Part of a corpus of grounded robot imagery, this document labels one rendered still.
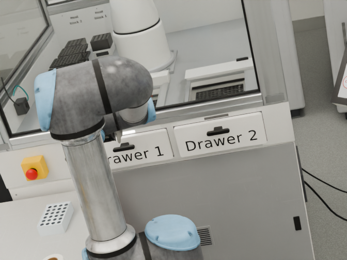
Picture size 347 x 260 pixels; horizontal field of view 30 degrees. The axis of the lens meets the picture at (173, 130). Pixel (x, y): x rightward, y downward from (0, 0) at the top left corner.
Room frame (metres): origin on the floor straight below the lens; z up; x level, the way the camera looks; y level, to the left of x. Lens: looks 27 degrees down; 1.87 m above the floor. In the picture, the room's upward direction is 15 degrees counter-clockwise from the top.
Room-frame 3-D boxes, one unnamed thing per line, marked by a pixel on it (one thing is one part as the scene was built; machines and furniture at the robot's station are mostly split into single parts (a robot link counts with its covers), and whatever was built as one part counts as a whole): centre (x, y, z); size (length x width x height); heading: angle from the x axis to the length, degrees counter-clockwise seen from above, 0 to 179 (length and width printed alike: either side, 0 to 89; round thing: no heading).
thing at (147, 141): (1.93, 0.17, 0.87); 0.29 x 0.02 x 0.11; 79
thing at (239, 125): (1.87, -0.14, 0.87); 0.29 x 0.02 x 0.11; 79
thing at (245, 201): (2.39, 0.03, 0.40); 1.03 x 0.95 x 0.80; 79
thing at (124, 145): (1.90, 0.17, 0.91); 0.07 x 0.04 x 0.01; 79
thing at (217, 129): (1.84, -0.14, 0.91); 0.07 x 0.04 x 0.01; 79
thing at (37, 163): (1.98, 0.49, 0.88); 0.07 x 0.05 x 0.07; 79
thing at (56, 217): (1.79, 0.44, 0.78); 0.12 x 0.08 x 0.04; 168
